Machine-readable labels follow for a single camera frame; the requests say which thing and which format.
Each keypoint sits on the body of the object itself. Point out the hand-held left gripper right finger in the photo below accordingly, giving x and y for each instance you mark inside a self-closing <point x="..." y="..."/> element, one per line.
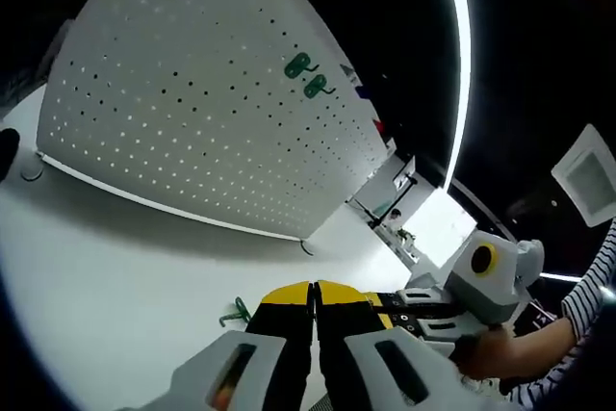
<point x="346" y="334"/>

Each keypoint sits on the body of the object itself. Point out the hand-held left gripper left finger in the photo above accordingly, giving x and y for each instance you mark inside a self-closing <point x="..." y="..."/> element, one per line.
<point x="284" y="358"/>

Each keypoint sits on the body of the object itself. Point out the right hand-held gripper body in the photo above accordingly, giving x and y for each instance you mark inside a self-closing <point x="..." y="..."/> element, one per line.
<point x="491" y="286"/>

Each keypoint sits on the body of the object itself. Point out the green hook assembly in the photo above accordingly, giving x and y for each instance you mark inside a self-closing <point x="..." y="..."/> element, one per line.
<point x="240" y="309"/>
<point x="315" y="85"/>
<point x="296" y="64"/>

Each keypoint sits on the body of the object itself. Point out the white perforated mounting plate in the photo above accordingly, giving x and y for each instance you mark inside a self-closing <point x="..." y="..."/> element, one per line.
<point x="192" y="117"/>

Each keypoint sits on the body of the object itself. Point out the person's right hand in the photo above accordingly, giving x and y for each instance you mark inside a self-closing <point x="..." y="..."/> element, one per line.
<point x="481" y="353"/>

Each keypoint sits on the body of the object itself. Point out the black tripod stand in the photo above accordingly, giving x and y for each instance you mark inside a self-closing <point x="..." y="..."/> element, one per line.
<point x="392" y="201"/>

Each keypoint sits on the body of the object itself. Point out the white ceiling air vent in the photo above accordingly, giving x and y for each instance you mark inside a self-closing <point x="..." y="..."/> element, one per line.
<point x="587" y="180"/>

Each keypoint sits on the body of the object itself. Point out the ceiling light strip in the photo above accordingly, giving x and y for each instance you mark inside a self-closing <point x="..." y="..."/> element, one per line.
<point x="462" y="45"/>

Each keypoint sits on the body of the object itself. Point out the black pouch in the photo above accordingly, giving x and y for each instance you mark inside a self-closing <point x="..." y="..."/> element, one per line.
<point x="8" y="151"/>

